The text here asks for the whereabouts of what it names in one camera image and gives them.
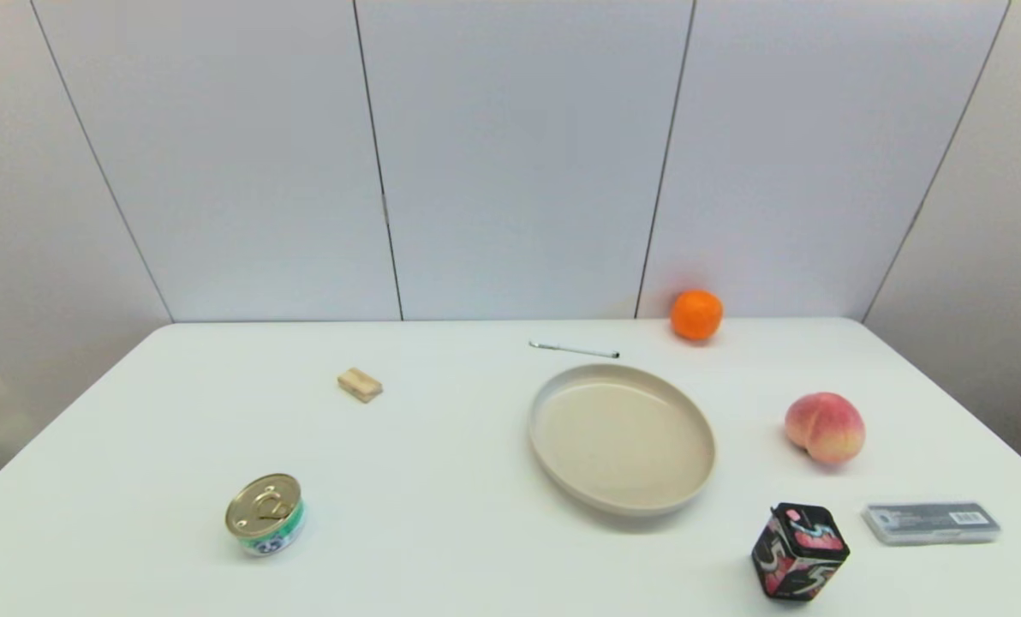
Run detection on orange fruit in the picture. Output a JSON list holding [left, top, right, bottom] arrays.
[[670, 290, 725, 342]]

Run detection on black patterned cube box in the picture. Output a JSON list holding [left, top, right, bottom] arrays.
[[751, 503, 851, 602]]

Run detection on beige round plate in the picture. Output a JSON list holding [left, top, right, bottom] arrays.
[[528, 362, 718, 518]]

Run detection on pink peach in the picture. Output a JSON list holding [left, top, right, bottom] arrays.
[[785, 392, 868, 467]]

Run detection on grey flat plastic case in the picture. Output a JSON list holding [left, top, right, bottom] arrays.
[[863, 502, 1002, 547]]

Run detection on small wooden block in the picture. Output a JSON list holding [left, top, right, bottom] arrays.
[[337, 368, 384, 404]]

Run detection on white pen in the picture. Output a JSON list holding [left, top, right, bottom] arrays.
[[528, 340, 622, 360]]

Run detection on cat food can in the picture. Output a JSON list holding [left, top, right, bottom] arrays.
[[224, 473, 307, 558]]

